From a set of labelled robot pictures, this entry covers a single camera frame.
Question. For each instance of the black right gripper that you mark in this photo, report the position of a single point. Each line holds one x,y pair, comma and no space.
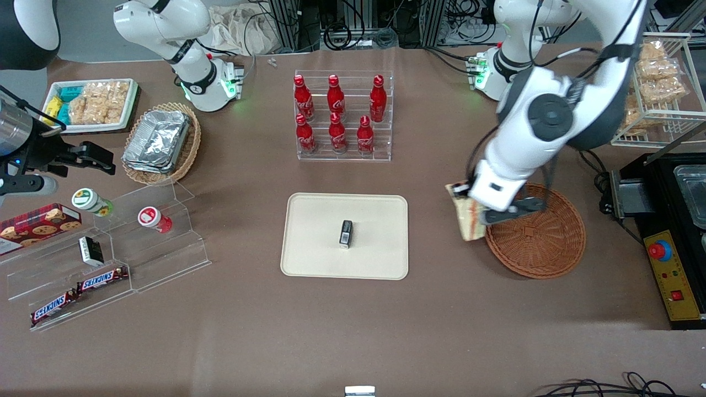
39,154

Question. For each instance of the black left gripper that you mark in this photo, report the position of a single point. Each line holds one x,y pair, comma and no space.
461,192

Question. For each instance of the triangle sandwich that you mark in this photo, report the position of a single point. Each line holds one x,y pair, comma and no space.
472,223

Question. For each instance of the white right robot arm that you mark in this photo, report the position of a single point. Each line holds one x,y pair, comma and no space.
165,22

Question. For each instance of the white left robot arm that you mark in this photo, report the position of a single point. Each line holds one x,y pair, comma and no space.
551,116

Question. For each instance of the white rectangular snack tray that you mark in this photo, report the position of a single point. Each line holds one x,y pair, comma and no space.
94,129

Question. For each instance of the light oval wicker basket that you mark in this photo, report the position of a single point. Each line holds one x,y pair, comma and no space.
191,154

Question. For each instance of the brown round wicker basket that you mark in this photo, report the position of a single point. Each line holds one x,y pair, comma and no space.
540,248

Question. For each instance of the beige plastic tray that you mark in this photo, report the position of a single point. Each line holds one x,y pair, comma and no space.
314,242

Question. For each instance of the green lid cup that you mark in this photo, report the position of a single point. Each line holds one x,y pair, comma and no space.
88,200

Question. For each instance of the teal snack packet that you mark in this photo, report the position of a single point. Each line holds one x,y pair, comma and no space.
64,113
70,92

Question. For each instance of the bag of rice crackers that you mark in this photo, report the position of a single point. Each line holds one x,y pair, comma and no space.
99,102

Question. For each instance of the stack of foil trays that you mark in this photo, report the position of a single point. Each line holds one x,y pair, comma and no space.
157,140

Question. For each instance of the yellow snack packet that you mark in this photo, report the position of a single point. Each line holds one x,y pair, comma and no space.
52,109

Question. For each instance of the red lid cup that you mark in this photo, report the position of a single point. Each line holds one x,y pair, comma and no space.
151,218

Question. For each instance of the red cookie box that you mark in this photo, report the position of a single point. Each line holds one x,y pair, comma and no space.
38,226

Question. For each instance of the small black white box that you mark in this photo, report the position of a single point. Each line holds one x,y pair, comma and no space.
91,251

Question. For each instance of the clear acrylic bottle rack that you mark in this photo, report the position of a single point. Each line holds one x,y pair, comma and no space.
380,140

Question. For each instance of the red cola bottle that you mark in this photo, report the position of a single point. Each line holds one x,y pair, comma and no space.
335,99
365,138
305,137
378,100
303,99
337,135

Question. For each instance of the clear acrylic tiered stand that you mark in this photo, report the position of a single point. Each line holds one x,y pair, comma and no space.
165,259

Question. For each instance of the snickers bar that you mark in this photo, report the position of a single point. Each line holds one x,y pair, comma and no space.
54,307
102,279

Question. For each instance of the bag of fried snacks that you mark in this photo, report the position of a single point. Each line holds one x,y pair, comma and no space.
633,117
652,51
662,82

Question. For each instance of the beige cloth bag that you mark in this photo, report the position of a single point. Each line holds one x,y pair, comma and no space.
242,27

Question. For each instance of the black appliance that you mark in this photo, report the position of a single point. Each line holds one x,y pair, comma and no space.
662,220

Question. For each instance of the red emergency stop button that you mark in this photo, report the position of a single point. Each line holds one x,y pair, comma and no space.
659,250

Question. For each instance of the white device edge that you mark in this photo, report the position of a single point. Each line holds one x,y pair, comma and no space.
359,391

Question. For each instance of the yellow control box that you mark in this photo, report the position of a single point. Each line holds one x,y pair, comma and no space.
675,281

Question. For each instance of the clear plastic container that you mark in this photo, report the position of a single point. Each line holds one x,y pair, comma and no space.
695,193

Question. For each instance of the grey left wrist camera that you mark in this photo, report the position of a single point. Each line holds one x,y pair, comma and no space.
515,210

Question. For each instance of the aluminium frame post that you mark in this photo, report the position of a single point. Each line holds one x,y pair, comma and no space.
284,25
433,22

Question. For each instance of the grey metal bracket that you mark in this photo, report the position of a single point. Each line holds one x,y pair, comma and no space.
634,193

